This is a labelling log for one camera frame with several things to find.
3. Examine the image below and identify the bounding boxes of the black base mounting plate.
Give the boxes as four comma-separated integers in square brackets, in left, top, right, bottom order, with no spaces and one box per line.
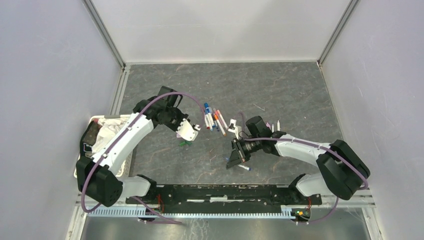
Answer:
[140,184,323,214]

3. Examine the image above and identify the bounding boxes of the white long nib marker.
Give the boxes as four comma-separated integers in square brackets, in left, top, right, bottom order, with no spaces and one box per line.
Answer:
[237,164,251,171]

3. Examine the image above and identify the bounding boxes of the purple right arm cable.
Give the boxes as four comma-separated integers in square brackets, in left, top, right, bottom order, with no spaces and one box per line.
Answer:
[235,111,370,224]

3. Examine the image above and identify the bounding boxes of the black box in basket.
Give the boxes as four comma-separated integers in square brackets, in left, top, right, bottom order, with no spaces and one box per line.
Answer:
[79,120,101,158]

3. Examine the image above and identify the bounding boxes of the crumpled white cloth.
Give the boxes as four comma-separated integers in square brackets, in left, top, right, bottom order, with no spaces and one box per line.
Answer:
[92,116,129,154]

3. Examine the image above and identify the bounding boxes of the orange marker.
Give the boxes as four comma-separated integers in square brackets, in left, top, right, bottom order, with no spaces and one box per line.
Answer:
[213,113,227,136]

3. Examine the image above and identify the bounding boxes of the slotted cable duct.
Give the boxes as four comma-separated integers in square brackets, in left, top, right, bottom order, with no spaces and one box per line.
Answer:
[86,206,311,220]

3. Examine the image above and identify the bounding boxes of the pink white marker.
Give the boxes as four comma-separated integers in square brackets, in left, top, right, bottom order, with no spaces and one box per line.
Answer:
[216,109,229,130]

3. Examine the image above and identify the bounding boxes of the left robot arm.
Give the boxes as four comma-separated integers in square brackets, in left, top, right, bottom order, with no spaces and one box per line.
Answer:
[76,86,198,207]

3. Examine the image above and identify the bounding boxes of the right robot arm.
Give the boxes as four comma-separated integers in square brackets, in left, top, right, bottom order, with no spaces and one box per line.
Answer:
[226,116,371,204]

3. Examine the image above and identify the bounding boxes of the white plastic basket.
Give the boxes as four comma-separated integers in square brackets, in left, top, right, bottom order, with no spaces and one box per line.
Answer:
[79,114,130,158]

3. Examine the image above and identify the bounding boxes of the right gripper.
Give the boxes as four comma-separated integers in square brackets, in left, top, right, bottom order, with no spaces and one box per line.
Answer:
[226,135,262,169]

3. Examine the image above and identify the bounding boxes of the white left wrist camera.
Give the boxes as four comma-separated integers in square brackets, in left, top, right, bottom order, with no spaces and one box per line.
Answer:
[176,118,201,142]

